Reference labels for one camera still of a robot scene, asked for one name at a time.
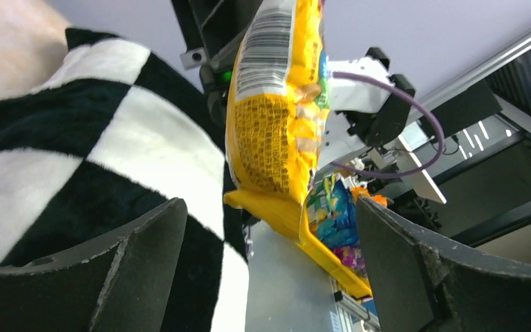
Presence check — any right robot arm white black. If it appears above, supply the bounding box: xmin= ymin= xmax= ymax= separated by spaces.
xmin=172 ymin=0 xmax=420 ymax=172

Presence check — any black white checkered pillow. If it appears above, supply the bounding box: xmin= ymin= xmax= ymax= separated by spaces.
xmin=0 ymin=28 xmax=249 ymax=331

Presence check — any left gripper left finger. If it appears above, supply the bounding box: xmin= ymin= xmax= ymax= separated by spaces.
xmin=0 ymin=199 xmax=187 ymax=331

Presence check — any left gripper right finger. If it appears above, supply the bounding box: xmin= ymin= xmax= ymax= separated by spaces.
xmin=356 ymin=199 xmax=531 ymax=331

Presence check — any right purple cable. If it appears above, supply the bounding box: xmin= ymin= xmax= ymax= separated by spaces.
xmin=327 ymin=71 xmax=446 ymax=181

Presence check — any yellow bin with snacks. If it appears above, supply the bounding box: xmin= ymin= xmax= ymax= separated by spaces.
xmin=224 ymin=170 xmax=372 ymax=298

